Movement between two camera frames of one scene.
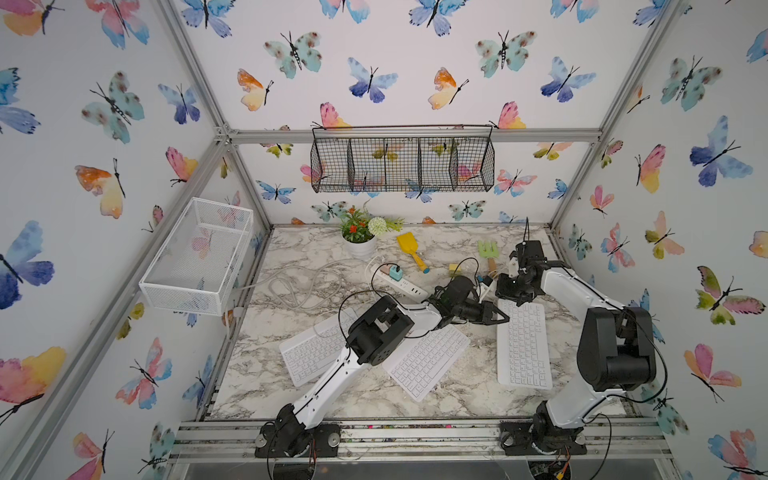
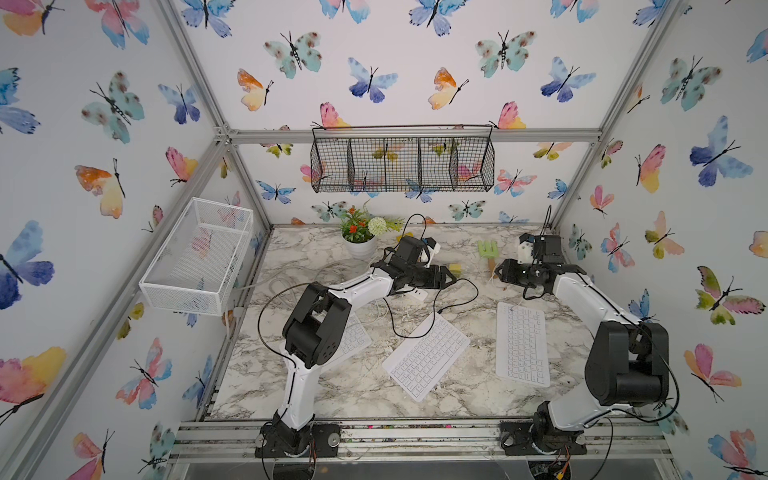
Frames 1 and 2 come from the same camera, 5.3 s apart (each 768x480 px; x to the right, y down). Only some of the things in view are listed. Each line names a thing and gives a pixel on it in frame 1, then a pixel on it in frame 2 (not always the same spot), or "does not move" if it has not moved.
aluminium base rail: [421, 440] does not move
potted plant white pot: [359, 232] does not move
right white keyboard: [523, 358] does not move
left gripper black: [484, 313] -> [439, 274]
